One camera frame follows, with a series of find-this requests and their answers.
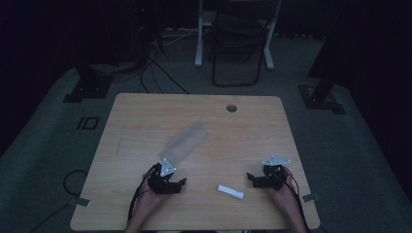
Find white desk frame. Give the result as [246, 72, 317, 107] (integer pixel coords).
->
[193, 0, 284, 71]

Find black floor cables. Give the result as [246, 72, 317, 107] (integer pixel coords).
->
[137, 45, 190, 95]

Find grey tape piece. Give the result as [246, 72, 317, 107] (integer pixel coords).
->
[301, 192, 323, 204]
[68, 196, 91, 208]

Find person's right hand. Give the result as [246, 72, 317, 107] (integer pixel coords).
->
[265, 165, 300, 212]

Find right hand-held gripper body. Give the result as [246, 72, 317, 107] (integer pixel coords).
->
[252, 154, 292, 191]

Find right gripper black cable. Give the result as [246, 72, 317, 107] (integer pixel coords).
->
[281, 170, 313, 233]

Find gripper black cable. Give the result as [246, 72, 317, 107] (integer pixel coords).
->
[127, 163, 160, 224]
[281, 170, 313, 233]

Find black floor cable loop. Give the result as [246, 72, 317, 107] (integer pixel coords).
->
[29, 169, 89, 233]

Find black folding chair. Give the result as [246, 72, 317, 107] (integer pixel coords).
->
[211, 0, 270, 88]

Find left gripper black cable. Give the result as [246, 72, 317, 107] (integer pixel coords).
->
[127, 163, 160, 224]

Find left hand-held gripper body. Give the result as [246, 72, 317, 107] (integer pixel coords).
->
[147, 157, 183, 196]

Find white tube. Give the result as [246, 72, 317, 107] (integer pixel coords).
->
[216, 183, 246, 201]

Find person's left hand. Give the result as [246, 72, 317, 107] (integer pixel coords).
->
[134, 181, 171, 216]

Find black stand base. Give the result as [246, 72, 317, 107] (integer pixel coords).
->
[297, 74, 347, 116]
[62, 62, 115, 104]

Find clear plastic bag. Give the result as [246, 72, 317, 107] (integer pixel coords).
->
[157, 116, 212, 169]

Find white floor cables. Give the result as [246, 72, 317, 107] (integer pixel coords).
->
[152, 27, 199, 47]

